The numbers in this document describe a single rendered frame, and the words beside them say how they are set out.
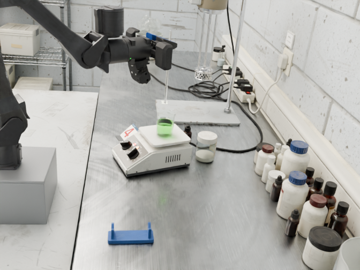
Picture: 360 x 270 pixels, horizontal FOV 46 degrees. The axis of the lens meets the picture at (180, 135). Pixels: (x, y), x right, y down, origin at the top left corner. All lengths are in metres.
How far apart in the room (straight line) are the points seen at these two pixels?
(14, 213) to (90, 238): 0.18
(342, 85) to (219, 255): 0.58
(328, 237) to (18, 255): 0.64
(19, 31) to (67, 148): 2.09
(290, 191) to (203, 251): 0.26
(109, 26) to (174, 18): 2.58
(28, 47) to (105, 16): 2.37
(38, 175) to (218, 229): 0.43
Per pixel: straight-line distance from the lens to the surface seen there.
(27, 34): 3.31
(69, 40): 0.97
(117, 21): 0.99
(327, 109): 1.30
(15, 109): 0.96
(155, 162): 1.17
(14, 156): 1.01
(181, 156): 1.21
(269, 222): 1.08
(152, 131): 1.23
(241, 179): 1.22
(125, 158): 1.19
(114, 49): 1.00
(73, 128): 1.44
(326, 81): 1.32
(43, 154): 1.07
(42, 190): 0.97
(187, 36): 3.60
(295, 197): 1.07
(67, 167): 1.22
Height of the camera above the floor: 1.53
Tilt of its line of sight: 26 degrees down
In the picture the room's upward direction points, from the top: 6 degrees clockwise
